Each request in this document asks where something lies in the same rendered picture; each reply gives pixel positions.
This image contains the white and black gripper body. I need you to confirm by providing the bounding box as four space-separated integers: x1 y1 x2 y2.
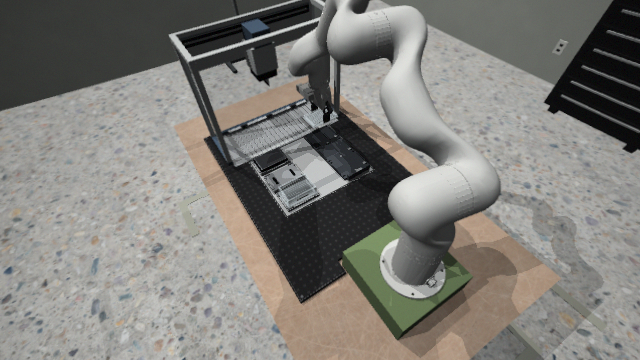
312 84 332 110

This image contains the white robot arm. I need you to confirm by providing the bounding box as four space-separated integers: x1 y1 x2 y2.
288 0 501 299

